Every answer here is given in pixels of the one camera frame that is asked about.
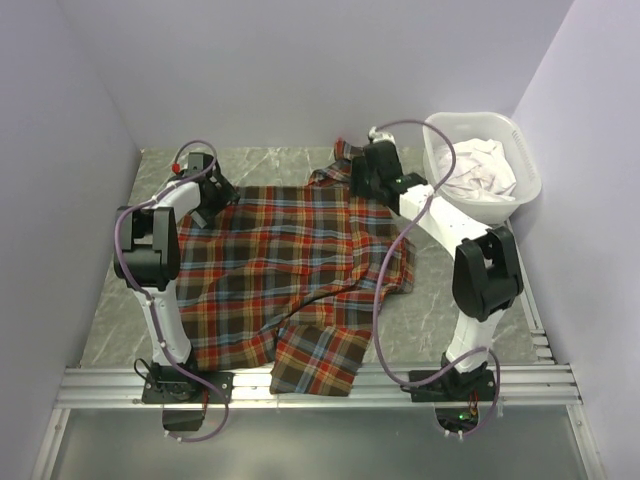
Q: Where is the plaid long sleeve shirt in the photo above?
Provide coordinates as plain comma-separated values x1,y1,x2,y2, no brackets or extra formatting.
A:
177,142,415,397

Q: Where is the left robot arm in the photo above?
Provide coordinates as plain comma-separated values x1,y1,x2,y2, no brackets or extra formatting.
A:
113,149,239,402

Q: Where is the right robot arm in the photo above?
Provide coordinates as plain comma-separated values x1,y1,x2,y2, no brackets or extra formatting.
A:
350,140,524,400

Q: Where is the white shirt in basket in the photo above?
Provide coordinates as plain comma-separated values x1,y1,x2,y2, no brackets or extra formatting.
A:
442,138,517,203

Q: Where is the white plastic basket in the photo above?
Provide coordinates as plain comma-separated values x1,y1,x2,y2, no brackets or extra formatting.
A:
423,112,542,225

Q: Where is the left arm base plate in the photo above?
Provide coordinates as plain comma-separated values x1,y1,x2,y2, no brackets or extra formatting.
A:
141,368,234,405

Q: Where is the black box under rail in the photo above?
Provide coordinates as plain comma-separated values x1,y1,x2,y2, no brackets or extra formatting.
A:
161,402,207,433

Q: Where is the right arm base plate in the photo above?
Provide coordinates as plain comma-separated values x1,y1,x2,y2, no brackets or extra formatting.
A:
400,364,498,403

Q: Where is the aluminium rail frame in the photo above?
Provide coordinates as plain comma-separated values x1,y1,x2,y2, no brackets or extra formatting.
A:
29,219,609,480

